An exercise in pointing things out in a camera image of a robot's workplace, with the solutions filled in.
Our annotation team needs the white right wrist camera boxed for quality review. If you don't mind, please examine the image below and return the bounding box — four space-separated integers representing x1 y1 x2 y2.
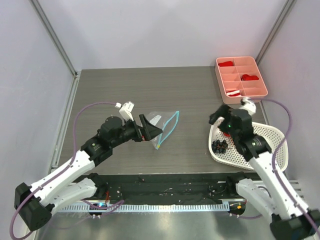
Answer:
239 97 257 116

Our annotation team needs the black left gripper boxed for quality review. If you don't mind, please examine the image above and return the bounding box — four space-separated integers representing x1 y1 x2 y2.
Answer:
110 114 162 148

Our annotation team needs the red cloth in back compartment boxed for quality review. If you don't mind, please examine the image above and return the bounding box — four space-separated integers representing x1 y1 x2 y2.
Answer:
218 60 234 67

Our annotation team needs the red cloth in middle compartment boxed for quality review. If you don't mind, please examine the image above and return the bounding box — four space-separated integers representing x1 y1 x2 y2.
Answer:
240 74 260 81

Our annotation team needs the red cloth in compartment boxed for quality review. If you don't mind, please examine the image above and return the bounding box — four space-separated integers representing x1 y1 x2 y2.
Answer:
240 74 260 81
218 60 234 67

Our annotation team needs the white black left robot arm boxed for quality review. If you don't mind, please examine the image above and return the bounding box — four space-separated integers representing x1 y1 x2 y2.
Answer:
14 114 163 231

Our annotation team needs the white perforated plastic basket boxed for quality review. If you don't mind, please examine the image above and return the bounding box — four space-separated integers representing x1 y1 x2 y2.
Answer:
208 117 290 172

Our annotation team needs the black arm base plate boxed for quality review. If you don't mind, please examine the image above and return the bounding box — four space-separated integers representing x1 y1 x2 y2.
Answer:
90 173 241 206

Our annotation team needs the pink divided organizer tray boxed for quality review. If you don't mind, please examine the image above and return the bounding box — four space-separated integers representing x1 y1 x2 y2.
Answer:
215 56 269 104

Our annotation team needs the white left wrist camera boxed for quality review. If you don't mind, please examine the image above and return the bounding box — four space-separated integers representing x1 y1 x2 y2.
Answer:
115 101 135 121

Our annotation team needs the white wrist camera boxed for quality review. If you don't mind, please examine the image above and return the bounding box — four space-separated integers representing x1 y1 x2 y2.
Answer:
115 101 135 121
239 97 257 116

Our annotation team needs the dark fake grape bunch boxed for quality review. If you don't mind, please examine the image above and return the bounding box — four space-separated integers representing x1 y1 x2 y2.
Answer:
211 139 229 154

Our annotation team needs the red white cloth front compartment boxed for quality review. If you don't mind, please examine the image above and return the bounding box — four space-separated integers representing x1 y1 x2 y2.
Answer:
226 89 241 97

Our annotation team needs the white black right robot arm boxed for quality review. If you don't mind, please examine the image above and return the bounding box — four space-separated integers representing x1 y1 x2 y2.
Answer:
209 103 320 240

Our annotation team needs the white slotted cable duct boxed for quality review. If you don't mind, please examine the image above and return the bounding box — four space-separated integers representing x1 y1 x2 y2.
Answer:
58 202 230 213

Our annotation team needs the clear zip top bag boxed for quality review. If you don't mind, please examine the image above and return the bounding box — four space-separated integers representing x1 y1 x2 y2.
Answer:
146 110 180 150

